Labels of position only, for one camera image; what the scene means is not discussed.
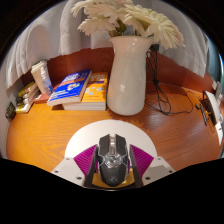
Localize yellow-covered book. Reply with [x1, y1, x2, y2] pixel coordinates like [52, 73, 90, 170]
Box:
[17, 81, 38, 98]

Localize orange book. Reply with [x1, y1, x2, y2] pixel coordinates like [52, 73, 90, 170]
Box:
[62, 72, 109, 112]

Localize blue book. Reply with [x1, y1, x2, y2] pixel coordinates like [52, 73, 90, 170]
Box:
[46, 69, 93, 108]

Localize grey black computer mouse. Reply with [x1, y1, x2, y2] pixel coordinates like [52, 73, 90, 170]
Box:
[96, 133, 130, 188]

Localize clear spray bottle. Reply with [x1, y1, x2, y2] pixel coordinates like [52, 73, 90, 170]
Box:
[39, 66, 54, 96]

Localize dark green mug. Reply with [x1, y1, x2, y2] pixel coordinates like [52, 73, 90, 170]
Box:
[4, 101, 17, 122]

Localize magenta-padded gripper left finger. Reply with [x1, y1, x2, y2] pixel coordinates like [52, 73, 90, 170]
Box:
[50, 144, 100, 188]

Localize thin red book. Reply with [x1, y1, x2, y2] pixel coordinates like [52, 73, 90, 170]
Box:
[33, 93, 51, 104]

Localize white lidded tumbler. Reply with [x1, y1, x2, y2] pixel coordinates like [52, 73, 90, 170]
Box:
[30, 59, 49, 95]

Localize white flat device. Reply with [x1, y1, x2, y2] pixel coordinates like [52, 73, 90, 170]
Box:
[199, 89, 224, 146]

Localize black book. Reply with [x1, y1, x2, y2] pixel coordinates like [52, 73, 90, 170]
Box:
[15, 88, 40, 107]

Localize white yellow black mouse pad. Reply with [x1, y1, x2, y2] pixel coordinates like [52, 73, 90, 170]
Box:
[64, 119, 158, 189]

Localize white ceramic vase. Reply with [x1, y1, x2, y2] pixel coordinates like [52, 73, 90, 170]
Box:
[106, 35, 155, 117]

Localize black cable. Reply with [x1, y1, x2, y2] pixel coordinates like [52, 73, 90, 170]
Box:
[144, 44, 204, 116]

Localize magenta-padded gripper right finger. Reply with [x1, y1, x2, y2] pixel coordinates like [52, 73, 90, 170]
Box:
[129, 144, 176, 188]

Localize white curtain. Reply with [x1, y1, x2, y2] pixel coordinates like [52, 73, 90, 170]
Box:
[4, 0, 211, 89]

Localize white artificial flower bunch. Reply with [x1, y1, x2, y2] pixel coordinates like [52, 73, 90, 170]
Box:
[70, 0, 186, 50]

